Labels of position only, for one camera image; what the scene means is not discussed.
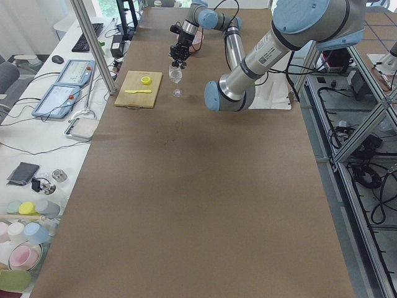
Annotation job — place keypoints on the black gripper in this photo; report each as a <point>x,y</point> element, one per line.
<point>183,39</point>

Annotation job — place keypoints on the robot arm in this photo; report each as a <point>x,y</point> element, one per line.
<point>199,15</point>
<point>330,24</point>

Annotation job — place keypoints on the clear wine glass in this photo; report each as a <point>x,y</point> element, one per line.
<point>175,75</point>

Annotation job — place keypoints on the pink bowl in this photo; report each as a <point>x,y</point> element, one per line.
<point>197,42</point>

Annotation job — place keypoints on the yellow lemon slice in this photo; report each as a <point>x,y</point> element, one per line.
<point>146,80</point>

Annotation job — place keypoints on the yellow plastic knife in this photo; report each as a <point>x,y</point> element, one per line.
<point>140,91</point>

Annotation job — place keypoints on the bamboo cutting board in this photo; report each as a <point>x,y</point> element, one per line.
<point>132,81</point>

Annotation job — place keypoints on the black box with label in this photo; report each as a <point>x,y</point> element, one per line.
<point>117,46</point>

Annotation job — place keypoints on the far blue teach pendant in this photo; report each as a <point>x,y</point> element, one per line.
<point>76,72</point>

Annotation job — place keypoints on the blue teach pendant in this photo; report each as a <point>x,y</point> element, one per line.
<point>57,102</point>
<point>76,72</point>

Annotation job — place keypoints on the computer mouse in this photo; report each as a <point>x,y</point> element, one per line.
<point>57,59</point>

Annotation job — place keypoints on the metal tray with cloth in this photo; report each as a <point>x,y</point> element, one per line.
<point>81,129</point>

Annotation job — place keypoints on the near blue teach pendant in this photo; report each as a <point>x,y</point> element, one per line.
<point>57,102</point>

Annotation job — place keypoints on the grey folded cloth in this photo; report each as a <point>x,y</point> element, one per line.
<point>22,174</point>

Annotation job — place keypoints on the grey plastic cup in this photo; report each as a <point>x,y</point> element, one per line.
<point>47,208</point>

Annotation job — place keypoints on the yellow plastic cup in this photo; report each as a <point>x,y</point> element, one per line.
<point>27,208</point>

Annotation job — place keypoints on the mint green plastic cup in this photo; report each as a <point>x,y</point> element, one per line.
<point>13,207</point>

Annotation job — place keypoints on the light blue plastic cup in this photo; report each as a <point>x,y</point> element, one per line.
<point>36,233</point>

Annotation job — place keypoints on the white plastic cup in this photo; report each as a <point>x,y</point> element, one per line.
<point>16,232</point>

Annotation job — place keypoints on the pink plastic cup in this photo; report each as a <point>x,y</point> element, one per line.
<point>25,257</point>

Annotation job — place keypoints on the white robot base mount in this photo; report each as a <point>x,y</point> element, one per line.
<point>271,93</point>

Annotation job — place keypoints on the aluminium frame post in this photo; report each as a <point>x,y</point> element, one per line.
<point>95,48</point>

